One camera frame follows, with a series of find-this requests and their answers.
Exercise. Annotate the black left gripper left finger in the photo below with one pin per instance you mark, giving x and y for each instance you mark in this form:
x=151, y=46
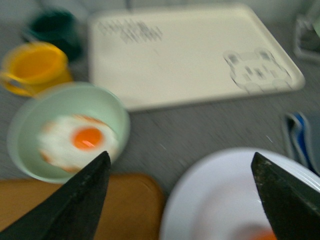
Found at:
x=70, y=213

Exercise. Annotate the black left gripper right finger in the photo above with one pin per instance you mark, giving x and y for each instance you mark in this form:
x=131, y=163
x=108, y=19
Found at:
x=291, y=206

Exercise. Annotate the orange mandarin fruit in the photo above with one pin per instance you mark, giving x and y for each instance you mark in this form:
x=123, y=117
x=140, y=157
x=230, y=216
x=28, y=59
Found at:
x=264, y=235

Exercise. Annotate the white round plate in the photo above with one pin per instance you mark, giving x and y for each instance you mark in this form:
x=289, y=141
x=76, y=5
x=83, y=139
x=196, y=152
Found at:
x=217, y=198

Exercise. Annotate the wooden cutting board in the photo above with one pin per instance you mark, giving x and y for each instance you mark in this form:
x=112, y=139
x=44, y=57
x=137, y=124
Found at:
x=132, y=209

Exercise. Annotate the toy fried egg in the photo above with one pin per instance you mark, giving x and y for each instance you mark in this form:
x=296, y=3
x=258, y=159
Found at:
x=70, y=142

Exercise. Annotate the grey blue folded cloth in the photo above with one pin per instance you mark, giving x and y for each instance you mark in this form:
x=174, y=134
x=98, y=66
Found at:
x=301, y=134

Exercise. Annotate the light green bowl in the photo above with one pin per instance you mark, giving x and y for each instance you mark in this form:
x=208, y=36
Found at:
x=75, y=98

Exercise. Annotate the yellow mug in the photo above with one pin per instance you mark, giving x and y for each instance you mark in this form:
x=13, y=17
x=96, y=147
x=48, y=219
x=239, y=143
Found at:
x=34, y=67

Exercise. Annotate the beige bear serving tray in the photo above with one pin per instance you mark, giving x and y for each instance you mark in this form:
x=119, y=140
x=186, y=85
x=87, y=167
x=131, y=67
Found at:
x=160, y=57

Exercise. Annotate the dark green mug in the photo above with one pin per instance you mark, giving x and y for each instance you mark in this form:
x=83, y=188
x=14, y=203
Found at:
x=57, y=27

